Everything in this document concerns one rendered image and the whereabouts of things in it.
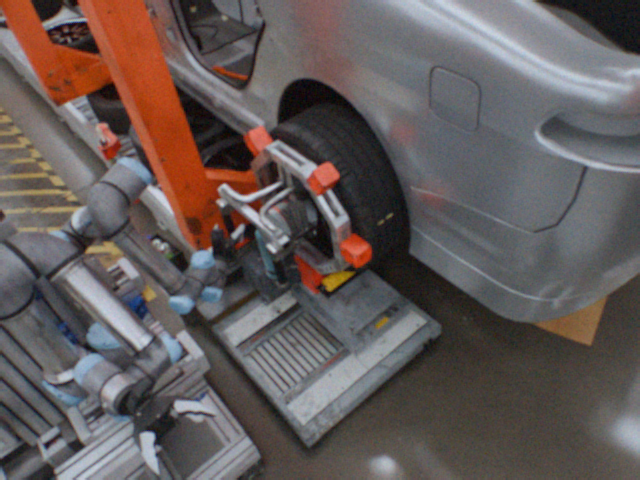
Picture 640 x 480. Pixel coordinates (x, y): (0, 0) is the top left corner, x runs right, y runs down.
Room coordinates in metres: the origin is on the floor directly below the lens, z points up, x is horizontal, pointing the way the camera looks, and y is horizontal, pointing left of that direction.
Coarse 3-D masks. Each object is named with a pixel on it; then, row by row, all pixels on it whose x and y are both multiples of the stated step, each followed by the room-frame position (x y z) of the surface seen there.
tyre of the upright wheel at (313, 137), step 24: (288, 120) 1.76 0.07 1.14; (312, 120) 1.69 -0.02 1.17; (336, 120) 1.65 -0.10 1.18; (360, 120) 1.64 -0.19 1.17; (288, 144) 1.66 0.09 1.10; (312, 144) 1.54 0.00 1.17; (336, 144) 1.53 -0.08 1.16; (360, 144) 1.54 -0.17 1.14; (336, 168) 1.45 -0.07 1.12; (360, 168) 1.46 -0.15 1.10; (384, 168) 1.47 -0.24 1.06; (360, 192) 1.39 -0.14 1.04; (384, 192) 1.42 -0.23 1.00; (360, 216) 1.35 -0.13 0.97; (384, 216) 1.38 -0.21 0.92; (408, 216) 1.43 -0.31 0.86; (384, 240) 1.36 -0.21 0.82
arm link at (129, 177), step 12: (120, 168) 1.37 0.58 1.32; (132, 168) 1.37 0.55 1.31; (144, 168) 1.39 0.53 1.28; (108, 180) 1.31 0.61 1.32; (120, 180) 1.32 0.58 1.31; (132, 180) 1.34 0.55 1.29; (144, 180) 1.36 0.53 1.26; (120, 192) 1.28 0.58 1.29; (132, 192) 1.31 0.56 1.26; (132, 204) 1.30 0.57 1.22; (72, 216) 1.49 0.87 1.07; (84, 216) 1.44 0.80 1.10; (60, 228) 1.48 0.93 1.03; (72, 228) 1.46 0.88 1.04; (84, 228) 1.44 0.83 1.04; (96, 228) 1.44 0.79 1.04; (84, 240) 1.44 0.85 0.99
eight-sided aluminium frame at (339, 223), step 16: (272, 144) 1.65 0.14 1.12; (256, 160) 1.72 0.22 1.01; (272, 160) 1.74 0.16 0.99; (288, 160) 1.54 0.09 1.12; (304, 160) 1.52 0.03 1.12; (256, 176) 1.76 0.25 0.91; (304, 176) 1.45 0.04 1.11; (320, 208) 1.39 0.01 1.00; (336, 208) 1.38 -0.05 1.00; (336, 224) 1.33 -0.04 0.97; (304, 240) 1.63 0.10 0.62; (336, 240) 1.33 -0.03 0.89; (304, 256) 1.55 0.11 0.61; (320, 256) 1.52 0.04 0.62; (336, 256) 1.34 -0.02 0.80; (320, 272) 1.45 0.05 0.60
